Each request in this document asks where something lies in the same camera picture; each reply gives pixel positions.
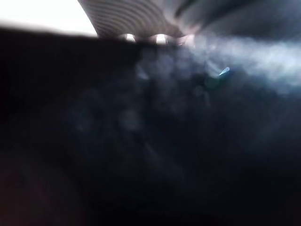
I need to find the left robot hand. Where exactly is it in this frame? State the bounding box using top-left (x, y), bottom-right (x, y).
top-left (77, 0), bottom-right (301, 45)

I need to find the dark blue garment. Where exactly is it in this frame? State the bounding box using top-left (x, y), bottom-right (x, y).
top-left (0, 24), bottom-right (301, 226)

